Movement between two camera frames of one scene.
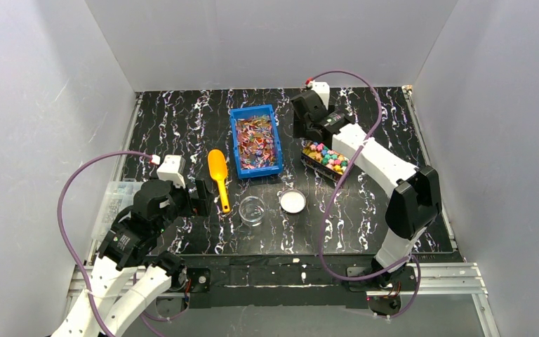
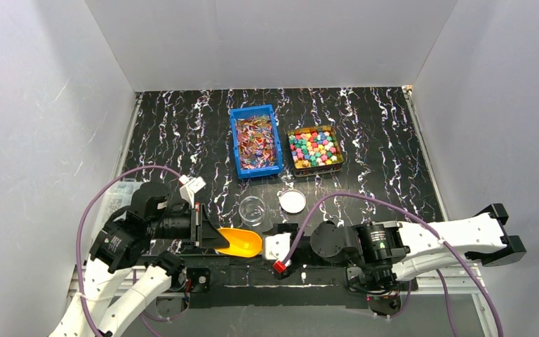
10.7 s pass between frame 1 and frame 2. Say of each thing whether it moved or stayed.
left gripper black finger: moved
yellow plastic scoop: moved
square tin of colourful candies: moved
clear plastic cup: stayed
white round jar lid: stayed
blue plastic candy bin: stayed
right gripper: moved
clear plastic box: stayed
